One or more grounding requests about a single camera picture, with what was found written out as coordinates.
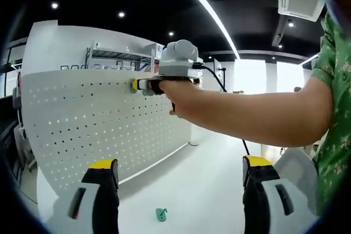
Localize round ceiling downlights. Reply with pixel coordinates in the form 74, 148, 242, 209
50, 0, 305, 48

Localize long ceiling light strip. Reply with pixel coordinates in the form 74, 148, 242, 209
166, 0, 242, 60

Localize black tripod stand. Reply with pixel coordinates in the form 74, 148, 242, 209
213, 58, 229, 93

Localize white perforated mounting plate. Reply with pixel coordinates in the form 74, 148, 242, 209
21, 69, 201, 191

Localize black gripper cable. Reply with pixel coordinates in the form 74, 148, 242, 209
191, 62, 251, 158

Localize person's right hand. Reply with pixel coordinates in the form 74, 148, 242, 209
158, 79, 202, 119

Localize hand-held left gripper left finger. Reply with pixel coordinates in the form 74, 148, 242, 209
45, 158, 120, 234

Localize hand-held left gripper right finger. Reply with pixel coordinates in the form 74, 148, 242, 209
242, 155, 320, 234

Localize metal shelf rack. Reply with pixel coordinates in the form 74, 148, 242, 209
86, 41, 165, 71

